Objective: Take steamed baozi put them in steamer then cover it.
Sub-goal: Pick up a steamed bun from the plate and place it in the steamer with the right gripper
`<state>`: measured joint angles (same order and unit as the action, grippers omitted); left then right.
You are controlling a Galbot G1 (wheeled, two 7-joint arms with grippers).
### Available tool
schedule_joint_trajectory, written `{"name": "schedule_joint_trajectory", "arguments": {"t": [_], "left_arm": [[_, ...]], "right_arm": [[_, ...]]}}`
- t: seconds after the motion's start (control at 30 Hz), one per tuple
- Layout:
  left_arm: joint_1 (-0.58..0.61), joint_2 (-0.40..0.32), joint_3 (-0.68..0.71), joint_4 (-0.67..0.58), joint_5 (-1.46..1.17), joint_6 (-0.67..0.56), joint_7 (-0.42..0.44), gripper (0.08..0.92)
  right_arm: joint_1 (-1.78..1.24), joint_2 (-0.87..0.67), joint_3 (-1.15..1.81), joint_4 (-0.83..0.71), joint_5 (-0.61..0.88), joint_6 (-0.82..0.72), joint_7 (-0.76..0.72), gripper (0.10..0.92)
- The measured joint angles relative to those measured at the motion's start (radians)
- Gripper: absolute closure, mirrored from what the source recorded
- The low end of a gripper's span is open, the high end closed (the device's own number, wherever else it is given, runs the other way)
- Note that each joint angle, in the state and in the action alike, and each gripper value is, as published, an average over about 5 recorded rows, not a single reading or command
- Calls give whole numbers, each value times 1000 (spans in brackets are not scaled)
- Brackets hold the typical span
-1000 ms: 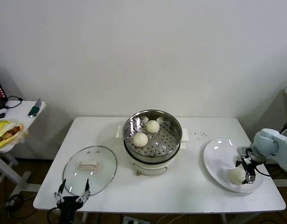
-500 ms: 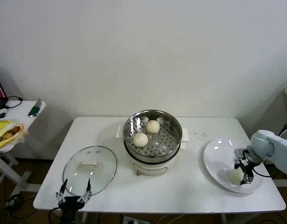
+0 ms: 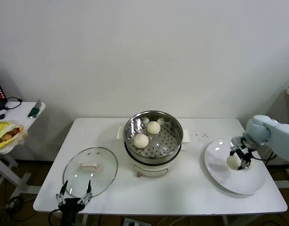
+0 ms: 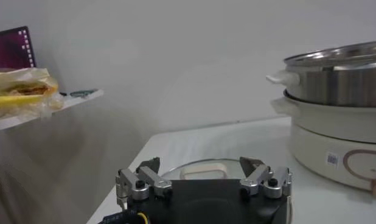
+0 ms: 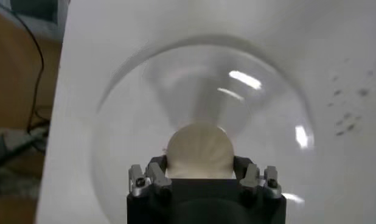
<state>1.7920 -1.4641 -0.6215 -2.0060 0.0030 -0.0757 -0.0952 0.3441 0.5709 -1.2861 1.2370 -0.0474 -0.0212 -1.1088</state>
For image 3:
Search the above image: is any round glass pot lid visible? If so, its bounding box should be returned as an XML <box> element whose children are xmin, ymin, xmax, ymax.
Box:
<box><xmin>63</xmin><ymin>147</ymin><xmax>119</xmax><ymax>200</ymax></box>

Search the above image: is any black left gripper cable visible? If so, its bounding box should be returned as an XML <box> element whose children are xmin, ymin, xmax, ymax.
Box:
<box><xmin>49</xmin><ymin>209</ymin><xmax>63</xmax><ymax>226</ymax></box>

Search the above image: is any white side table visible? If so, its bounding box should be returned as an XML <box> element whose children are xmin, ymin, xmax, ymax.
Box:
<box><xmin>0</xmin><ymin>101</ymin><xmax>47</xmax><ymax>195</ymax></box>

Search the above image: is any white power strip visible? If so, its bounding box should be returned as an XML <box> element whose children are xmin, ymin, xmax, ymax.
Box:
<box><xmin>122</xmin><ymin>218</ymin><xmax>145</xmax><ymax>226</ymax></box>

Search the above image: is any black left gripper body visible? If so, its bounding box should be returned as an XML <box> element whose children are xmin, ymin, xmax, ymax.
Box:
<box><xmin>57</xmin><ymin>197</ymin><xmax>85</xmax><ymax>226</ymax></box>

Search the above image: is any black charger cable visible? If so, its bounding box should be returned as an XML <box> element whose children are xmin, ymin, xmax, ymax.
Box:
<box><xmin>4</xmin><ymin>96</ymin><xmax>24</xmax><ymax>110</ymax></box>

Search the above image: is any black coiled cable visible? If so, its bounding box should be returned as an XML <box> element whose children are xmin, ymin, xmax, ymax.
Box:
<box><xmin>4</xmin><ymin>195</ymin><xmax>25</xmax><ymax>214</ymax></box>

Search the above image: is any yellow plastic food bag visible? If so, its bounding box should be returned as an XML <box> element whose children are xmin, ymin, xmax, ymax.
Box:
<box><xmin>0</xmin><ymin>120</ymin><xmax>29</xmax><ymax>155</ymax></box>

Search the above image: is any white desk foot frame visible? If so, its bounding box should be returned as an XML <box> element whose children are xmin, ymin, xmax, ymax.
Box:
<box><xmin>273</xmin><ymin>168</ymin><xmax>289</xmax><ymax>189</ymax></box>

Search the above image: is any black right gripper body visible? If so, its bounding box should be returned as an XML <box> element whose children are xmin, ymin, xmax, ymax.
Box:
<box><xmin>231</xmin><ymin>135</ymin><xmax>253</xmax><ymax>151</ymax></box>

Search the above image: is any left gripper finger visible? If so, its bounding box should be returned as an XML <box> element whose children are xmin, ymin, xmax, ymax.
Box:
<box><xmin>55</xmin><ymin>180</ymin><xmax>69</xmax><ymax>205</ymax></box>
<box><xmin>78</xmin><ymin>179</ymin><xmax>93</xmax><ymax>205</ymax></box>

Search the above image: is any white oval plate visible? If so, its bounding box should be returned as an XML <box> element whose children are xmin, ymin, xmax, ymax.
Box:
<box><xmin>204</xmin><ymin>140</ymin><xmax>266</xmax><ymax>195</ymax></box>

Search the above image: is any perforated steel steamer basket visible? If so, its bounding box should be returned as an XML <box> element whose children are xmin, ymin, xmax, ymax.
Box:
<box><xmin>117</xmin><ymin>110</ymin><xmax>192</xmax><ymax>165</ymax></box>

